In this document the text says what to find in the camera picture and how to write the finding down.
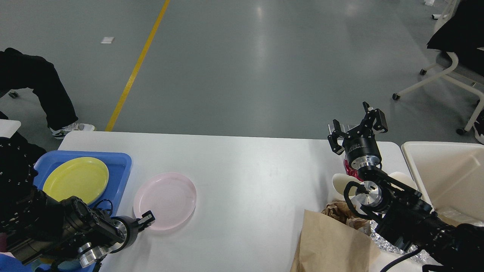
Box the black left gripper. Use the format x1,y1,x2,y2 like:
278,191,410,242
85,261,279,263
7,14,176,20
110,210,155,253

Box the beige plastic bin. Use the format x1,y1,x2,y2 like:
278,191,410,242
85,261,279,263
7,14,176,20
402,141,484,222

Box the standing person in black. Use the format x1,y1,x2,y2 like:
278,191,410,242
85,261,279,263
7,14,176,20
427,0,484,145

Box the white paper cup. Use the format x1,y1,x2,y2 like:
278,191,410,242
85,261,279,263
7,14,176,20
328,173,361,202
389,172,418,190

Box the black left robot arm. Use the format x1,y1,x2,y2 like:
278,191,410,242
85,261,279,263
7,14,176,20
0,137,155,272

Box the blue plastic tray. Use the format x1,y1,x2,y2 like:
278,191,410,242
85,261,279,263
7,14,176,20
0,151,132,272

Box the pink plastic plate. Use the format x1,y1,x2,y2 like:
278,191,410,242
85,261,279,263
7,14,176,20
133,172,197,231

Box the crumpled brown paper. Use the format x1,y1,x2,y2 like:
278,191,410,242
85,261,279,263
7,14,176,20
321,200,371,236

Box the red snack wrapper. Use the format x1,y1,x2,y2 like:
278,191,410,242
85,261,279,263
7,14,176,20
343,157,363,181

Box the seated person black trousers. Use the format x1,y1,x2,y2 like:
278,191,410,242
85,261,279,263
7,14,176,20
0,48,95,151

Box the white chair frame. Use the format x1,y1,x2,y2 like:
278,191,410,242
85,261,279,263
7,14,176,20
392,0,484,136

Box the brown paper bag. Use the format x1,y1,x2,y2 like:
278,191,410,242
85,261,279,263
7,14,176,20
290,210,380,272

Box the white side table corner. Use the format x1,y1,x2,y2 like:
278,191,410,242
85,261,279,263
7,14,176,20
0,119,21,138

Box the yellow plastic plate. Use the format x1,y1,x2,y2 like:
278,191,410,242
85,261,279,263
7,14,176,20
42,157,109,204

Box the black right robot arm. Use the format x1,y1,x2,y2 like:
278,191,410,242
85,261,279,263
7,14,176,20
328,102,484,272

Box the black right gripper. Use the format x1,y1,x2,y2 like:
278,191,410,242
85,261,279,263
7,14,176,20
328,103,388,170

